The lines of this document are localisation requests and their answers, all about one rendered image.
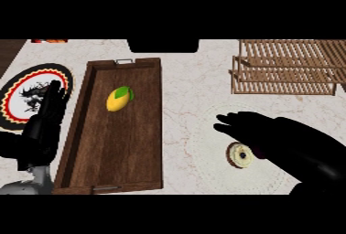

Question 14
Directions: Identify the cream frosted cupcake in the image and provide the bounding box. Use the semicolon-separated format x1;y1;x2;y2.
226;141;257;169

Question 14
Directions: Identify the red and orange object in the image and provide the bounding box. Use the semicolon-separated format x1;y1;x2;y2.
29;39;69;44

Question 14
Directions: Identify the round white placemat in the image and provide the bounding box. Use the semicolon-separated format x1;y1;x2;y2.
182;103;303;196

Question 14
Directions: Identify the brown wooden tray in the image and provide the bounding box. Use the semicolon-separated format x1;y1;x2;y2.
52;57;164;196

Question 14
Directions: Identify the dark brown wooden panel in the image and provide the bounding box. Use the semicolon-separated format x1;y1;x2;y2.
0;39;28;79

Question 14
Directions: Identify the round black patterned plate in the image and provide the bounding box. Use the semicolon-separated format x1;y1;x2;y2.
0;62;74;132

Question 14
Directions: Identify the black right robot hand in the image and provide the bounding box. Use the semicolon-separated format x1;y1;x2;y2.
213;111;346;196

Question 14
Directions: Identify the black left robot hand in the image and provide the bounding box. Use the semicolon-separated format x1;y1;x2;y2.
0;80;68;172

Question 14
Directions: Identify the yellow lemon with green leaf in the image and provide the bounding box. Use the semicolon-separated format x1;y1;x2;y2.
105;86;136;112

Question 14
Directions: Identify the black appliance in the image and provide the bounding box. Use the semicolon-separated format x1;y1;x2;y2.
125;39;199;54

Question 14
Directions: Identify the wooden slatted tiered shelf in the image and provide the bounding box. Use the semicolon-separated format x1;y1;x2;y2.
227;39;346;96

